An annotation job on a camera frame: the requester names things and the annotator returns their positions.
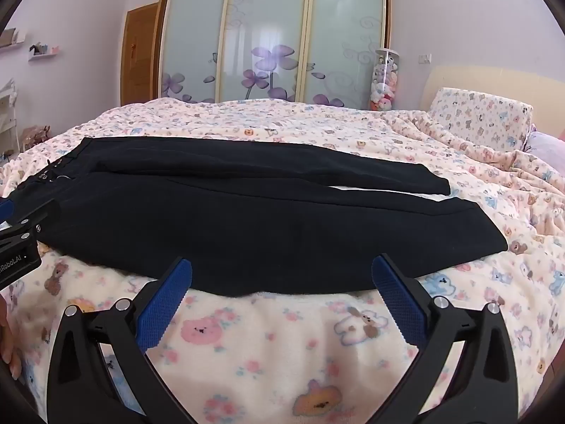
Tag white wall shelf with box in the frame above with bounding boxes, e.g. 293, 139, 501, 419
0, 28, 25, 50

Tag clear tube of plush toys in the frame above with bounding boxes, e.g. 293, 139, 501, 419
368, 48, 401, 112

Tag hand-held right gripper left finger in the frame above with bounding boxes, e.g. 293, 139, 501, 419
46, 256, 196, 424

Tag black pants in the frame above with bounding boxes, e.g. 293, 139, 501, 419
6, 136, 509, 298

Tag beige headboard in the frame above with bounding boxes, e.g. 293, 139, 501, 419
421, 65, 565, 130

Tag white wall shelf with trinkets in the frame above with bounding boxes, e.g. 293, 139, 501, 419
28, 43, 61, 61

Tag wooden door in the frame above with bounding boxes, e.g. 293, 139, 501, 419
119, 2, 160, 107

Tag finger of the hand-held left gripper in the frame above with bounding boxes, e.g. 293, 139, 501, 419
0, 199, 61, 243

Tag purple pillow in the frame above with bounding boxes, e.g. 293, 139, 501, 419
524, 131, 565, 166

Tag white vanity shelf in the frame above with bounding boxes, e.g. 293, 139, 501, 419
0, 78, 21, 153

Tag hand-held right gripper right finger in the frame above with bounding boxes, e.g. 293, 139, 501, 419
372, 253, 520, 424

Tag bear print blanket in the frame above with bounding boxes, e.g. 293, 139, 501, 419
0, 96, 565, 424

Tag brown plush toys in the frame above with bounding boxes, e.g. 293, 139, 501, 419
20, 125, 52, 150

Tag person's left hand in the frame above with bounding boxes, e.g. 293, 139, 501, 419
0, 294, 22, 381

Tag frosted floral wardrobe doors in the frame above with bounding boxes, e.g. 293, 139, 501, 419
156, 0, 393, 110

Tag bear print pillow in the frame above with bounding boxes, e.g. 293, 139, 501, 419
427, 87, 535, 152

